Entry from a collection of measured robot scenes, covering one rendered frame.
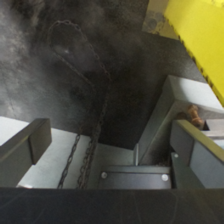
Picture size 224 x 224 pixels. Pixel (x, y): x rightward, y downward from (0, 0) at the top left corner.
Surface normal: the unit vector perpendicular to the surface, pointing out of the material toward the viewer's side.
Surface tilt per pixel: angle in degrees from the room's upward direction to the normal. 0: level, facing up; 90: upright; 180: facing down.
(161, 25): 0
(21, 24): 0
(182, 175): 90
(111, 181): 90
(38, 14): 0
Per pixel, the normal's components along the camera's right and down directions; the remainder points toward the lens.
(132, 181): -0.16, -0.76
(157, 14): -0.13, 0.64
